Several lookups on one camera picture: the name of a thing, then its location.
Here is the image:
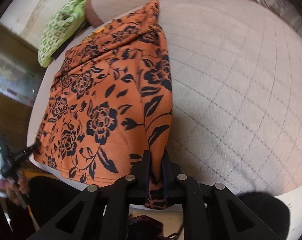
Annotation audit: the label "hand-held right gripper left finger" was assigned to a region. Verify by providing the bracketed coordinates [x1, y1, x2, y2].
[27, 150, 151, 240]

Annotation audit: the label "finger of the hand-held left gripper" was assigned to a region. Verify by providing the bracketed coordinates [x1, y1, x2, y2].
[26, 142, 41, 156]

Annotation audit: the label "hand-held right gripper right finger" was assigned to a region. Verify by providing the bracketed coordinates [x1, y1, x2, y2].
[162, 150, 282, 240]

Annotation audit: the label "orange black floral blouse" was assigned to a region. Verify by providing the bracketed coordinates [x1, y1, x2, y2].
[28, 0, 174, 209]

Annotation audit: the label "person's left hand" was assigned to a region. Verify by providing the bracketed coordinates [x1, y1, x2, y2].
[6, 173, 30, 206]

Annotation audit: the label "wooden stained glass door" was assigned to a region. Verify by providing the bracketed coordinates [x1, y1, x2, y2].
[0, 22, 45, 140]

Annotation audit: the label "person's black pants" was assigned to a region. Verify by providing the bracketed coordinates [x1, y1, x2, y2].
[11, 176, 291, 240]

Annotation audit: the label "green patterned pillow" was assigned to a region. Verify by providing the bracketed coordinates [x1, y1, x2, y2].
[38, 0, 91, 68]

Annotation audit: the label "pink bolster cushion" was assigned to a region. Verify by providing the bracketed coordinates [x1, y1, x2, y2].
[85, 0, 178, 28]

